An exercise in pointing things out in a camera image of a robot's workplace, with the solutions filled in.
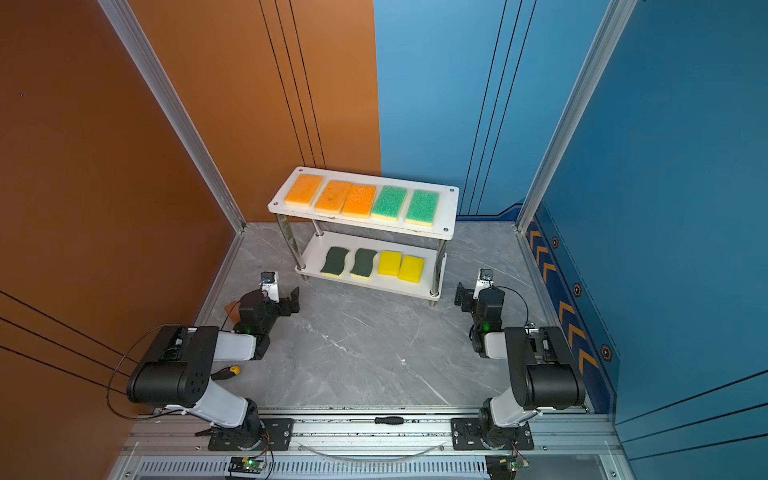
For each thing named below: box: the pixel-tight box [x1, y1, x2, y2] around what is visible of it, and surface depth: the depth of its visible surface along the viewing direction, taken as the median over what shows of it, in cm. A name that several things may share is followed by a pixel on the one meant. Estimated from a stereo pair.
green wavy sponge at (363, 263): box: [350, 248, 378, 277], surface depth 99 cm
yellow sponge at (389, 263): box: [378, 250, 402, 277], surface depth 99 cm
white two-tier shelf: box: [268, 166, 459, 306], surface depth 82 cm
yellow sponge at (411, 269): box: [398, 255, 425, 284], surface depth 98 cm
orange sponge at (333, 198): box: [315, 180, 352, 215], surface depth 78 cm
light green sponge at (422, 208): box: [405, 190, 439, 227], surface depth 76 cm
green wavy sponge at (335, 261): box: [320, 246, 349, 276], surface depth 101 cm
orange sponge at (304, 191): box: [284, 174, 324, 208], surface depth 81 cm
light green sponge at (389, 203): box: [371, 185, 408, 222], surface depth 77 cm
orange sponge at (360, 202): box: [343, 184, 376, 219], surface depth 78 cm
